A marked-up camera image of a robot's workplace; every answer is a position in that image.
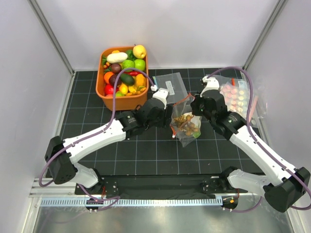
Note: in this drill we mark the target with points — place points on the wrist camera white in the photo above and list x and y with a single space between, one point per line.
161 94
209 84

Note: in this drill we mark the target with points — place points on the dark purple toy onion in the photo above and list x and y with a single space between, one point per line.
116 68

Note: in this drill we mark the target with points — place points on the white toy radish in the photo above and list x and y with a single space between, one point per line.
117 57

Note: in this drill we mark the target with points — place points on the clear crumpled plastic bag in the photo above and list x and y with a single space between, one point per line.
256 111

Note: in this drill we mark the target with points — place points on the aluminium frame rail front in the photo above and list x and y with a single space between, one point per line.
71 195

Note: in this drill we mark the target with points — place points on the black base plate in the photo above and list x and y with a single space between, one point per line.
162 187

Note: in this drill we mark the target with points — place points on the polka dot zip bag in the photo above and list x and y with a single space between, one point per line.
236 97

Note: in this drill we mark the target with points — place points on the yellow toy pear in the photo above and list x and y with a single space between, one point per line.
139 51

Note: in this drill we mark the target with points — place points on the yellow toy lemon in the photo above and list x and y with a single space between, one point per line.
123 88

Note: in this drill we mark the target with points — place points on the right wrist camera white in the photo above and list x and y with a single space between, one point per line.
209 84

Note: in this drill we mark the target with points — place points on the toy cauliflower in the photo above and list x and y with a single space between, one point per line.
192 125

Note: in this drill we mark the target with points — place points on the orange plastic basket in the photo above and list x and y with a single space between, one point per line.
122 103

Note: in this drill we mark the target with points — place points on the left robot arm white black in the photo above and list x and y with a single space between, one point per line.
63 156

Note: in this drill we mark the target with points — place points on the aluminium frame post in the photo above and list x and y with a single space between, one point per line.
48 30
278 8

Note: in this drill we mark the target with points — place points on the right aluminium frame post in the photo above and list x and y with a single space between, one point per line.
278 8

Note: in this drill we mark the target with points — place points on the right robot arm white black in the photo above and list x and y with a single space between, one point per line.
282 184

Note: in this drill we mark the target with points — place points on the green toy apple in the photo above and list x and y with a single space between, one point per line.
140 64

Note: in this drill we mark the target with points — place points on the blue zipper clear bag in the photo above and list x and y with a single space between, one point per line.
174 84

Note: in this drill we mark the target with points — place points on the red toy chili pepper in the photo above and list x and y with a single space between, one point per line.
132 73

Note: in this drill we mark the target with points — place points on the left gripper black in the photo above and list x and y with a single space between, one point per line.
166 119

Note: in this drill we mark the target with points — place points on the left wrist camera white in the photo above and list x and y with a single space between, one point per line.
161 94

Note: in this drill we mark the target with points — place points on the left aluminium frame post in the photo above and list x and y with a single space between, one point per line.
48 30

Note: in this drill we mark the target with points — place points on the brown toy longan bunch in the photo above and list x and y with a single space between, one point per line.
177 125

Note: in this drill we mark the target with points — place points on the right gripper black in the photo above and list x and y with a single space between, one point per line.
194 106

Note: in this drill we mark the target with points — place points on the orange zipper clear bag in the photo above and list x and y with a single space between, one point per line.
179 109

